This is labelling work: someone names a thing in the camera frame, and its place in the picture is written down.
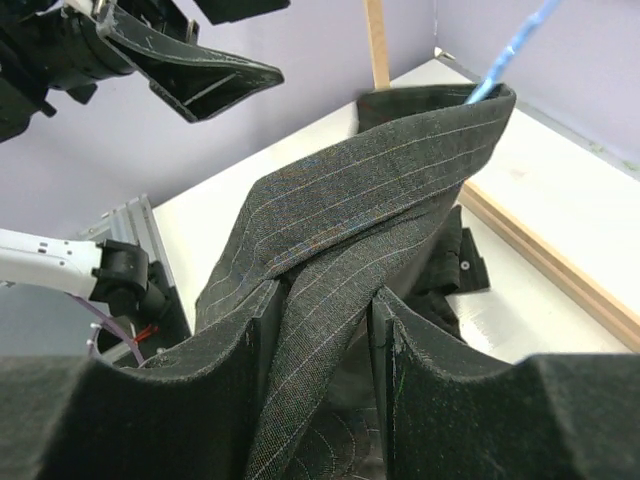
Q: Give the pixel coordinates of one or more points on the light blue wire hanger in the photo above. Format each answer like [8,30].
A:
[510,51]

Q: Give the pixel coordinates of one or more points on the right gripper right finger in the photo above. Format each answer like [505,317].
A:
[448,411]

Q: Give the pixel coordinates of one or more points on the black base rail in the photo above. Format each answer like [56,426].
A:
[135,283]

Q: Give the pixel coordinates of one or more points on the dark pinstriped shirt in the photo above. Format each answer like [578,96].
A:
[339,223]

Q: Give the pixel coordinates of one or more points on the wooden clothes rack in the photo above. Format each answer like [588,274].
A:
[557,216]

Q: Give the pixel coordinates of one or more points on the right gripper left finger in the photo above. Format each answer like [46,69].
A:
[188,413]

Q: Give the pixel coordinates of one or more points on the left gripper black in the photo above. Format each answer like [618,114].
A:
[71,46]

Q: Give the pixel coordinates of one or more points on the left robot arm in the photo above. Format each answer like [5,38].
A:
[58,264]

